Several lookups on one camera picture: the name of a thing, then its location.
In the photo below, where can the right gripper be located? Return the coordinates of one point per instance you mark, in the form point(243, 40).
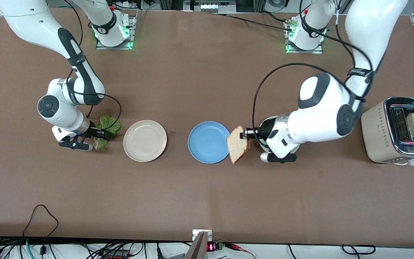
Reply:
point(92, 131)

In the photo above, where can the beige round plate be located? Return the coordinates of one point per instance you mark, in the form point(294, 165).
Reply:
point(145, 141)

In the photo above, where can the white mounting bracket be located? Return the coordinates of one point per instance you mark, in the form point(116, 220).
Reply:
point(196, 233)

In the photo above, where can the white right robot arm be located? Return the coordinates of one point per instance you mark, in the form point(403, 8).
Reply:
point(31, 21)

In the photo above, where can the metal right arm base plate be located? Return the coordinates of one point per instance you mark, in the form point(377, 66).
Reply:
point(133, 25)

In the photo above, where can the orange black connector block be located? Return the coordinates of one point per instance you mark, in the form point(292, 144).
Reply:
point(115, 256)

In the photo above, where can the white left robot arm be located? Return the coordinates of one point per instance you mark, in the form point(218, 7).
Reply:
point(322, 115)

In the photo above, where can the green lettuce leaf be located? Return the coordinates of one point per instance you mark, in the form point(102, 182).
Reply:
point(110, 124)

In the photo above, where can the grey electrical box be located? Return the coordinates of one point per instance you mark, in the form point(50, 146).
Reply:
point(210, 7)

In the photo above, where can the grey metal bar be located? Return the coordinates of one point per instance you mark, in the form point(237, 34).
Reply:
point(198, 248)

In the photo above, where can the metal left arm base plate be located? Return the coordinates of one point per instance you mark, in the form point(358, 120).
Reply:
point(304, 51)

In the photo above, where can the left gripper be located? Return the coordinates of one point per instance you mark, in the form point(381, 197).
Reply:
point(265, 132)

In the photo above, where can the red clip lead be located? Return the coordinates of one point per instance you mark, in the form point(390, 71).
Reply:
point(235, 246)

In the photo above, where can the pale green round plate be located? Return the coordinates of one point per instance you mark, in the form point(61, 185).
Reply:
point(262, 146)

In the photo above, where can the circuit board with red display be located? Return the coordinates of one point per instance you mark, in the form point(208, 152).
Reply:
point(211, 247)

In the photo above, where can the beige chrome toaster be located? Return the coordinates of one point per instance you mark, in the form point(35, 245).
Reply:
point(376, 136)

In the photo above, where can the blue round plate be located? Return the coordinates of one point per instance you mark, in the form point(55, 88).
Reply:
point(207, 142)

